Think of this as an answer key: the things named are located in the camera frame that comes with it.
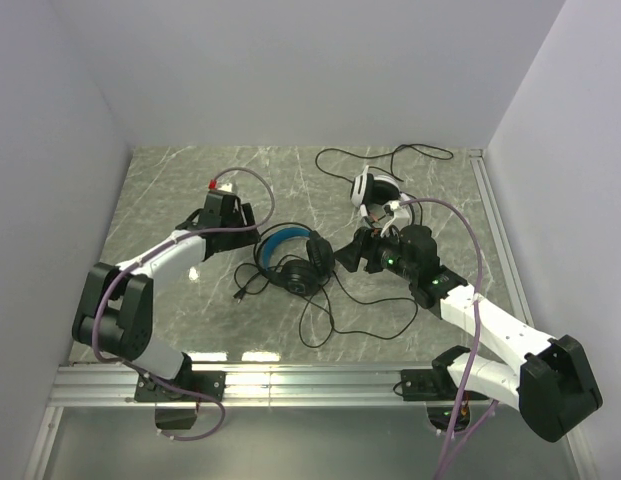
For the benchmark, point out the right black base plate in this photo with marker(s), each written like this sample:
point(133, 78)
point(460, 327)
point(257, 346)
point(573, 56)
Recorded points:
point(419, 385)

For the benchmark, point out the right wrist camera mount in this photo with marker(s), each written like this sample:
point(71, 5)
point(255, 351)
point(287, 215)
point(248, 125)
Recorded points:
point(398, 216)

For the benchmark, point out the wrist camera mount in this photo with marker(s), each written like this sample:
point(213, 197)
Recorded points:
point(222, 188)
point(398, 216)

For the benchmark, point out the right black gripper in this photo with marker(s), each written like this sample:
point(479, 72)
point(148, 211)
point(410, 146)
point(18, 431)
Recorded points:
point(363, 248)

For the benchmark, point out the aluminium right side rail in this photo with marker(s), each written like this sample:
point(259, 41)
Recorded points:
point(513, 283)

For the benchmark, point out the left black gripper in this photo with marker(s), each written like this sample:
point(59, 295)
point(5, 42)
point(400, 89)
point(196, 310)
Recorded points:
point(246, 216)

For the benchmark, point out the black blue headphones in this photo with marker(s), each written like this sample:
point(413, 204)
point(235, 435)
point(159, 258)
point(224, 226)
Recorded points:
point(299, 276)

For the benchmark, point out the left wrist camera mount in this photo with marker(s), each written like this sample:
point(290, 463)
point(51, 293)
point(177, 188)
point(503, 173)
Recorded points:
point(222, 188)

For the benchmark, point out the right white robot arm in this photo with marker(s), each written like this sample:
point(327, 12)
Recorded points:
point(548, 380)

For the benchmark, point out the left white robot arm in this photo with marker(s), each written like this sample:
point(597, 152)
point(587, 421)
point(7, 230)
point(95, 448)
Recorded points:
point(115, 311)

